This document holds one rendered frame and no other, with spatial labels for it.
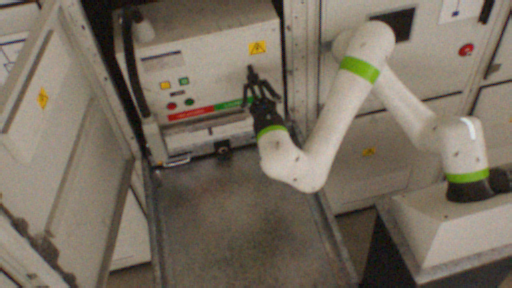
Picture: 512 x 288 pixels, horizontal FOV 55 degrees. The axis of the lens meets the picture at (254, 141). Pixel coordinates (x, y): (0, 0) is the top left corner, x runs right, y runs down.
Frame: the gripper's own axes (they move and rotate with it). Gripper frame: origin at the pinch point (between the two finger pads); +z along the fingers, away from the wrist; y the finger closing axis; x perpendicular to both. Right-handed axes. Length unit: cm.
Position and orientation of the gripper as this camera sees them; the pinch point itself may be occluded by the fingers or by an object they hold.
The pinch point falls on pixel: (252, 75)
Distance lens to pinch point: 156.4
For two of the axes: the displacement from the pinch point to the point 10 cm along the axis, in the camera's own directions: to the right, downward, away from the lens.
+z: -2.2, -7.5, 6.2
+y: 9.7, -2.2, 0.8
